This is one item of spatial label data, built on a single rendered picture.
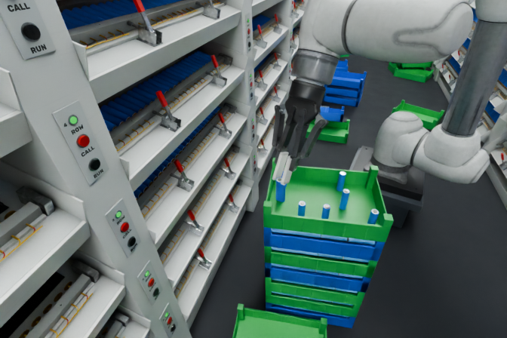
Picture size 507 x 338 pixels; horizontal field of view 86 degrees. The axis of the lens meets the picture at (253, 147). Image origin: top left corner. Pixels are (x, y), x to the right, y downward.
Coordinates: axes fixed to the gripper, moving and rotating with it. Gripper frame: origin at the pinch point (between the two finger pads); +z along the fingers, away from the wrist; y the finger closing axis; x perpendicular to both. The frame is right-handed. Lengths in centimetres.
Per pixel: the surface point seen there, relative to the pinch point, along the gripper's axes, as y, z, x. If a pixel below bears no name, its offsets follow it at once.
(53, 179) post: 12.7, 1.7, 42.1
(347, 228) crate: -16.1, 10.6, -9.6
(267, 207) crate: 0.8, 10.9, 1.1
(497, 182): -53, 4, -136
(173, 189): 23.7, 15.0, 11.4
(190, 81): 33.0, -12.7, 4.7
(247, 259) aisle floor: 21, 56, -33
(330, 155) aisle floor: 29, 18, -113
